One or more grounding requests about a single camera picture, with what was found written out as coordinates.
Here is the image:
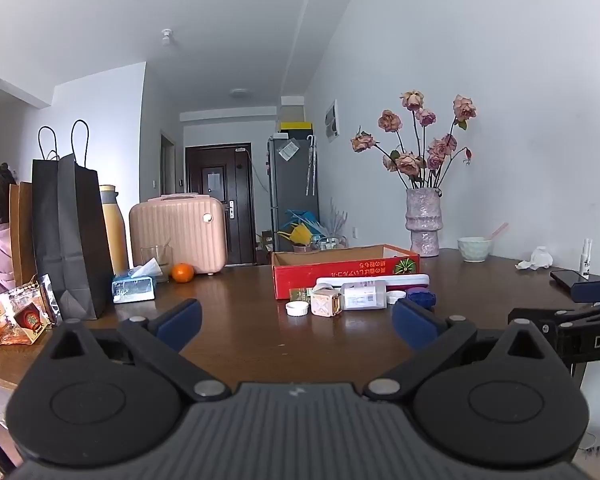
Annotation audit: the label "pale green bowl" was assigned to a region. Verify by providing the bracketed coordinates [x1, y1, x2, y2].
[457, 236, 494, 263]

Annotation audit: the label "white wall panel box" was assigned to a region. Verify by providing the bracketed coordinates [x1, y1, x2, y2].
[325, 99, 341, 141]

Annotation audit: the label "long white case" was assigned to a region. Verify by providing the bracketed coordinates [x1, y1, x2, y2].
[316, 274, 430, 291]

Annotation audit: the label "yellow thermos bottle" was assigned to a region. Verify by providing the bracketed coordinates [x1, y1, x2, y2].
[99, 185, 130, 276]

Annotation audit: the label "dark brown door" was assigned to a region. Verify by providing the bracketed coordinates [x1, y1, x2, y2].
[185, 144, 256, 266]

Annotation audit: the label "red cardboard box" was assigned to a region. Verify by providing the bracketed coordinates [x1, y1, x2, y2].
[272, 244, 421, 301]

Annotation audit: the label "blue tissue pack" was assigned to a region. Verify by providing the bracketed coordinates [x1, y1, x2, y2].
[112, 258, 158, 304]

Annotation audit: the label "blue and yellow bundle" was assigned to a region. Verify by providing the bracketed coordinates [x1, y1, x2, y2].
[277, 207, 326, 253]

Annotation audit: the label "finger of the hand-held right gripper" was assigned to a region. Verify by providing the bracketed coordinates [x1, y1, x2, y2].
[571, 280, 600, 303]
[508, 299, 600, 335]

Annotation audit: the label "pink ceramic vase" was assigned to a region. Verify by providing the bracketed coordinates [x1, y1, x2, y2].
[405, 187, 443, 257]

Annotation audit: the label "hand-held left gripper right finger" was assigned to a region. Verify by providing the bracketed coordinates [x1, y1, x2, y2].
[364, 299, 556, 403]

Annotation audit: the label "black phone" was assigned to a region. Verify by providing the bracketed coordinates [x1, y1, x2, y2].
[550, 270, 600, 291]

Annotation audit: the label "brown paper bag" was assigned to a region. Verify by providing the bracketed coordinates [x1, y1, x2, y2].
[9, 182, 38, 286]

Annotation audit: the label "grey refrigerator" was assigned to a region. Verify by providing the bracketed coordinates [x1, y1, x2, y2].
[267, 135, 320, 252]

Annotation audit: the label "crumpled white tissue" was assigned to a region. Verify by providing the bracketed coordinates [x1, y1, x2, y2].
[515, 246, 554, 271]

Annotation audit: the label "clear drinking glass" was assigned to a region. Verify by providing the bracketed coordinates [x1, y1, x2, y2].
[141, 245, 174, 282]

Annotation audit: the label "small rack with bottles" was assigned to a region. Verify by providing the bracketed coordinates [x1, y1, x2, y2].
[312, 235, 351, 251]

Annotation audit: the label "clear folded umbrella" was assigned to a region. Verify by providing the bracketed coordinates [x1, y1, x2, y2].
[305, 135, 317, 196]

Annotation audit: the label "dried pink roses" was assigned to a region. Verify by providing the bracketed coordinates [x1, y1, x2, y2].
[351, 91, 477, 192]

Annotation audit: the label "pink suitcase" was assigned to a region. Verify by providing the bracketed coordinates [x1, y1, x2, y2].
[129, 194, 228, 275]

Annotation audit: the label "small square patterned box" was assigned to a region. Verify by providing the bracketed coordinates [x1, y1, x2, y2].
[310, 292, 342, 317]

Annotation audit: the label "pale purple plume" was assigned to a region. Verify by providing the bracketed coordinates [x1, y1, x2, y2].
[329, 199, 350, 238]

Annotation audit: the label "black paper bag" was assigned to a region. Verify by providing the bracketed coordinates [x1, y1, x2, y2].
[32, 120, 115, 321]

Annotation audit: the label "blue round jar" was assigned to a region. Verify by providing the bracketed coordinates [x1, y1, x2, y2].
[407, 287, 436, 311]

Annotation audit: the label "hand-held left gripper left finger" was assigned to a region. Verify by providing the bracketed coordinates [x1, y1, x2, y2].
[42, 298, 231, 402]

